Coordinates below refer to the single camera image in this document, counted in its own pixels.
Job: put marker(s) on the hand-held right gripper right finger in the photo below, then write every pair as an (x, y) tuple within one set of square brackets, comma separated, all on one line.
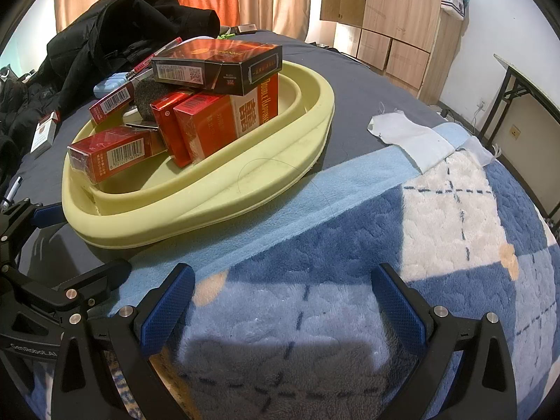
[(398, 310)]

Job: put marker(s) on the narrow red box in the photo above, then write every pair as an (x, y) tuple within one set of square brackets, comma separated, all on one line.
[(168, 127)]

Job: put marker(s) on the black jacket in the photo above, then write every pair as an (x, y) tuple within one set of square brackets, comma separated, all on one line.
[(109, 17)]

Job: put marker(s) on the silver pen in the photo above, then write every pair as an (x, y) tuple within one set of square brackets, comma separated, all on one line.
[(13, 189)]

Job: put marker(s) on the large red and white box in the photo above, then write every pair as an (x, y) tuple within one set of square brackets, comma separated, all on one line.
[(249, 113)]

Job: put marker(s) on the white cloth tag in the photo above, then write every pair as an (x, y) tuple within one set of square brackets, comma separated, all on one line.
[(407, 135)]

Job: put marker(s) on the light blue case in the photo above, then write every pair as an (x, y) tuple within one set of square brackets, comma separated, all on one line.
[(109, 84)]

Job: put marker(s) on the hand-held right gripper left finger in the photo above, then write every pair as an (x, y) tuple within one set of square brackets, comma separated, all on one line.
[(168, 310)]

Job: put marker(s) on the shiny red box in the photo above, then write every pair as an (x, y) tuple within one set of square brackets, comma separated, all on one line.
[(109, 157)]

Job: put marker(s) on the black folding table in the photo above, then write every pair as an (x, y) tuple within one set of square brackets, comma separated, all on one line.
[(525, 70)]

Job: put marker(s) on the black round sponge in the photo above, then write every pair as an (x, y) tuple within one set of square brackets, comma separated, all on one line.
[(146, 96)]

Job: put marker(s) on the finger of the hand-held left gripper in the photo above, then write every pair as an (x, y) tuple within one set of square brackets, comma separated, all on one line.
[(48, 214), (100, 275)]

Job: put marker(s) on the white wall outlet with plug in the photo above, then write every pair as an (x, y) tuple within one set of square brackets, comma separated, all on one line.
[(481, 106)]

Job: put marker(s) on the pale yellow plastic basin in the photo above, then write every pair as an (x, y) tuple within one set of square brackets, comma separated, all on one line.
[(245, 192)]

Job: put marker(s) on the blue and white plaid blanket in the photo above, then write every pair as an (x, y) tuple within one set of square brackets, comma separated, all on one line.
[(350, 249)]

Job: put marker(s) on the red box with barcode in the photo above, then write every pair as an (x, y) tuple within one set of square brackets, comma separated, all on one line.
[(109, 103)]

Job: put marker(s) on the red and clear pen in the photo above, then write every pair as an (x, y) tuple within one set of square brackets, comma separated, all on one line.
[(151, 57)]

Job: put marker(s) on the yellowed wall outlet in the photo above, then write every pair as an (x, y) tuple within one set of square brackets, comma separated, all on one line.
[(515, 131)]

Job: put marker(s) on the wooden wardrobe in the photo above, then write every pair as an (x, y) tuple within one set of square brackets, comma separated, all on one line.
[(393, 8)]

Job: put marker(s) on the dark box gold circle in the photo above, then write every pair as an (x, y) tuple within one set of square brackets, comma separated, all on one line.
[(210, 54)]

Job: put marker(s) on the white power strip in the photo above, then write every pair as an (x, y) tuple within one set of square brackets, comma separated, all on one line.
[(445, 112)]

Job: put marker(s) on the white cigarette pack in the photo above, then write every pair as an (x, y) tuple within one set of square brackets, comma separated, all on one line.
[(43, 133)]

